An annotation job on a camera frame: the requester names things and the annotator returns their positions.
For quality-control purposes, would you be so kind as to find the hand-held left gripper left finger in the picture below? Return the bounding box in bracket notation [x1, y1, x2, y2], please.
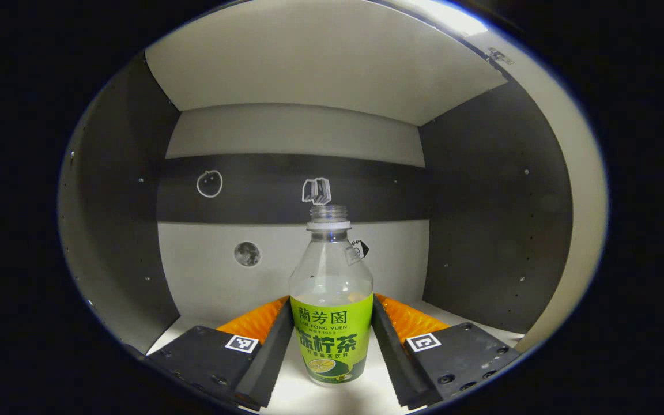
[145, 296, 295, 412]

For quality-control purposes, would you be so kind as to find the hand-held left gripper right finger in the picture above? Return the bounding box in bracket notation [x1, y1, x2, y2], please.
[371, 293, 522, 411]

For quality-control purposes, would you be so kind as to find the clear bottle with green label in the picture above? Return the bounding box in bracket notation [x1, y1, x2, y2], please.
[289, 205, 374, 386]

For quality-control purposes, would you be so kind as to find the grey and white cabinet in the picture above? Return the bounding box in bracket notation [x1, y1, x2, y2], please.
[57, 0, 575, 415]

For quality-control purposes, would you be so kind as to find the white cabinet door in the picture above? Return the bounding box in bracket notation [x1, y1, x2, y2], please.
[482, 29, 609, 353]

